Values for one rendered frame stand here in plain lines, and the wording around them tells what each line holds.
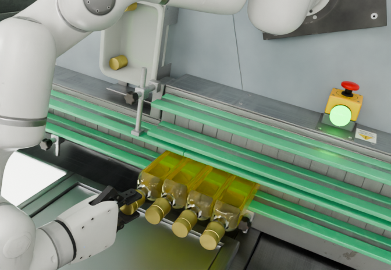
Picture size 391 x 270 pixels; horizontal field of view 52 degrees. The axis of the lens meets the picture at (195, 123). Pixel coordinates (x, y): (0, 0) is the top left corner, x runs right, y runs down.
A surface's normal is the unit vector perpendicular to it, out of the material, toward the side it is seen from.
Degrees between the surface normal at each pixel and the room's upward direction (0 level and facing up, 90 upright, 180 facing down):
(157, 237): 90
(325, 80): 0
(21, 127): 58
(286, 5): 25
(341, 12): 2
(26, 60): 53
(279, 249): 89
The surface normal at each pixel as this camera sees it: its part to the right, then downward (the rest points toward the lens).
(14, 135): 0.44, 0.22
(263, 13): -0.57, 0.43
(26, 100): 0.66, 0.26
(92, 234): 0.77, 0.38
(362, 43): -0.39, 0.33
